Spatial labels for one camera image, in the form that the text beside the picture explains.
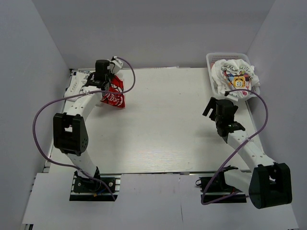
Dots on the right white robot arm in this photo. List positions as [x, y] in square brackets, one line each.
[248, 169]

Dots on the white t-shirt colourful cartoon print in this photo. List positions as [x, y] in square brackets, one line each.
[234, 74]

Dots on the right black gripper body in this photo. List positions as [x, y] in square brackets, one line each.
[212, 104]

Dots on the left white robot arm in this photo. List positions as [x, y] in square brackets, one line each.
[69, 129]

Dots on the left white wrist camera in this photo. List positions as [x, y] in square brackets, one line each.
[117, 64]

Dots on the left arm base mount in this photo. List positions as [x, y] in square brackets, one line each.
[82, 190]

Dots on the white t-shirt red print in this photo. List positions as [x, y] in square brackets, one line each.
[116, 98]

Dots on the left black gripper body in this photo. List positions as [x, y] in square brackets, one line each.
[109, 76]

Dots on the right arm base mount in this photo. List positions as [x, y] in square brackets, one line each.
[219, 189]

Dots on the folded Charlie Brown t-shirt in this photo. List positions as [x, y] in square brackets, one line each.
[76, 86]

